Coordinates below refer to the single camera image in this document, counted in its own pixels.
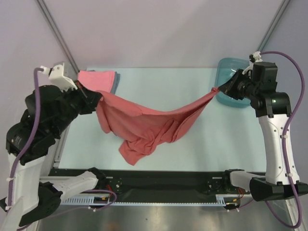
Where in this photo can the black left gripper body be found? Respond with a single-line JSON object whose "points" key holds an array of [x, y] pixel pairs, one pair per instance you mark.
{"points": [[73, 103]]}

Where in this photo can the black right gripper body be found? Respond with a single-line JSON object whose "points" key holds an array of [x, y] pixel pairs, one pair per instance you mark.
{"points": [[233, 85]]}

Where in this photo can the red t shirt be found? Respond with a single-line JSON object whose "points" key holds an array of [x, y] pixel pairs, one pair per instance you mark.
{"points": [[143, 129]]}

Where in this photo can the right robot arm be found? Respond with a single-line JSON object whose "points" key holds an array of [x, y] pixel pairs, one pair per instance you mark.
{"points": [[273, 110]]}

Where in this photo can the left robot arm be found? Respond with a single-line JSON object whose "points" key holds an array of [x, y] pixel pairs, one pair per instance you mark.
{"points": [[49, 112]]}

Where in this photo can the folded pink t shirt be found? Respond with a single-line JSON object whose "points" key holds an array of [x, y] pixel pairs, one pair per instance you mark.
{"points": [[82, 78]]}

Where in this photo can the teal plastic basin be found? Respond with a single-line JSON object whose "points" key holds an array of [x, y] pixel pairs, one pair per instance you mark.
{"points": [[227, 67]]}

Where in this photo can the folded grey t shirt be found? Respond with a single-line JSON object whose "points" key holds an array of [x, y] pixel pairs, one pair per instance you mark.
{"points": [[115, 83]]}

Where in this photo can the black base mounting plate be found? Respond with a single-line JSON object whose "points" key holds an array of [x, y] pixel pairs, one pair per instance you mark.
{"points": [[168, 186]]}

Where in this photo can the aluminium front rail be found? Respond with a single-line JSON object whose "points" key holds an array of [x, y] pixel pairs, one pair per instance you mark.
{"points": [[208, 146]]}

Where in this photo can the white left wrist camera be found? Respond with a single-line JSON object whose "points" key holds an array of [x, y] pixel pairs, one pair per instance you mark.
{"points": [[61, 75]]}

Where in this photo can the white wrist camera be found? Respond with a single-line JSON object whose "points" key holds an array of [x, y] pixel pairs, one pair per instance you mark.
{"points": [[61, 75], [254, 58]]}

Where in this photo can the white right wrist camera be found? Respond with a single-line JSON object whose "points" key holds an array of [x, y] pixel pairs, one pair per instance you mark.
{"points": [[254, 58]]}

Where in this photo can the right aluminium corner post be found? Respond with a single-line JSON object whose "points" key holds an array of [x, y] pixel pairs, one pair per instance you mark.
{"points": [[266, 19]]}

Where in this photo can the aluminium corner post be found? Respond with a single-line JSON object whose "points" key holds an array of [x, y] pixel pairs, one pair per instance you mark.
{"points": [[266, 19], [47, 15]]}

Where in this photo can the left aluminium corner post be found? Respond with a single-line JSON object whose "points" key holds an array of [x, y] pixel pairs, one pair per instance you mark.
{"points": [[47, 15]]}

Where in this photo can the grey slotted cable duct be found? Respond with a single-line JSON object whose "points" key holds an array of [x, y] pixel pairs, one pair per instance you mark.
{"points": [[98, 201]]}

